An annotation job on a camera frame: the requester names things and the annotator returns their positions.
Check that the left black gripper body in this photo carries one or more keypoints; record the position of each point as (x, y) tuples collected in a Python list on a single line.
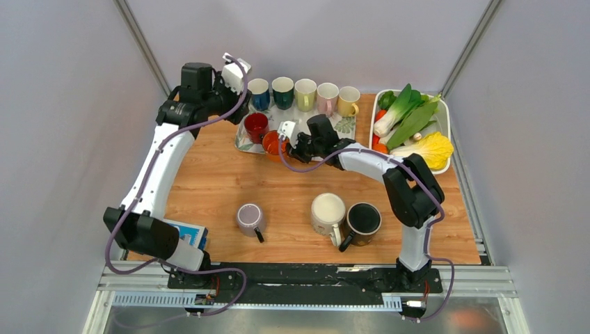
[(222, 97)]

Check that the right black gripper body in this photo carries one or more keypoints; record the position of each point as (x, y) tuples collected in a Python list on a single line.
[(307, 147)]

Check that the pink mug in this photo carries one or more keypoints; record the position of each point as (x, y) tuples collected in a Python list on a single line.
[(327, 95)]

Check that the orange mug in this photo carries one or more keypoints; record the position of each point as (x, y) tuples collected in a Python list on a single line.
[(270, 144)]

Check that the pale yellow mug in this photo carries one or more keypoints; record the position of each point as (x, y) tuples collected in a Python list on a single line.
[(347, 104)]

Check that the light green faceted mug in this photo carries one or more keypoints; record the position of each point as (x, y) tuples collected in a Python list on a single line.
[(305, 94)]

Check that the blue mug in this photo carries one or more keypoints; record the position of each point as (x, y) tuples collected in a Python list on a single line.
[(260, 94)]

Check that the red mug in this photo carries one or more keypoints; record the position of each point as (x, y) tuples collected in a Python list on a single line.
[(256, 126)]

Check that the teal mug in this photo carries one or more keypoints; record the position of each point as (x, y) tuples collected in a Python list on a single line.
[(283, 92)]

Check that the cream cat pattern mug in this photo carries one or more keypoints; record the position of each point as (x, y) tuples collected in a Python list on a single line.
[(327, 214)]

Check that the mauve mug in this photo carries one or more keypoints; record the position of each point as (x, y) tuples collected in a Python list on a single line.
[(251, 221)]

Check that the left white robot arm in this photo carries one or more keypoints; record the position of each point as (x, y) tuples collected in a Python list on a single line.
[(137, 224)]

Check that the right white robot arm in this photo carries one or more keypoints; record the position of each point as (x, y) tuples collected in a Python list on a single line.
[(413, 192)]

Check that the black floral mug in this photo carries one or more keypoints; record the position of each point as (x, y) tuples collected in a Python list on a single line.
[(361, 223)]

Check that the leaf pattern tray mat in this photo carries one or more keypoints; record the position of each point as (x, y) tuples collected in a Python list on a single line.
[(344, 126)]

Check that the orange toy pumpkin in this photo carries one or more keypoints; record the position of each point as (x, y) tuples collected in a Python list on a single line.
[(378, 146)]

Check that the red tomato toy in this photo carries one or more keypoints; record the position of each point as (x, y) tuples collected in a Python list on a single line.
[(380, 114)]

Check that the green bell pepper toy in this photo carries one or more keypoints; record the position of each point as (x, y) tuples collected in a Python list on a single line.
[(386, 100)]

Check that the green bok choy toy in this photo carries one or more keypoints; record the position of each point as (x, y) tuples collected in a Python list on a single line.
[(409, 114)]

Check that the white vegetable tub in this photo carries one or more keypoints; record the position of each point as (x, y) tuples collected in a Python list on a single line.
[(441, 120)]

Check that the blue booklet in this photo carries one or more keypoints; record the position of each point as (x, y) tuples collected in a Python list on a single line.
[(195, 235)]

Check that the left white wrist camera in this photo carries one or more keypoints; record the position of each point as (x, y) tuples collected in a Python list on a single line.
[(232, 75)]

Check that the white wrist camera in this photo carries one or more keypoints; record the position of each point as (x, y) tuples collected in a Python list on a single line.
[(232, 75), (289, 130)]

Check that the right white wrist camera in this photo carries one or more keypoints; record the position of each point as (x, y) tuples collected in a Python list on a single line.
[(289, 130)]

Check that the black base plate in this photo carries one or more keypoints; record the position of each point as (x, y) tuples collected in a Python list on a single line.
[(305, 284)]

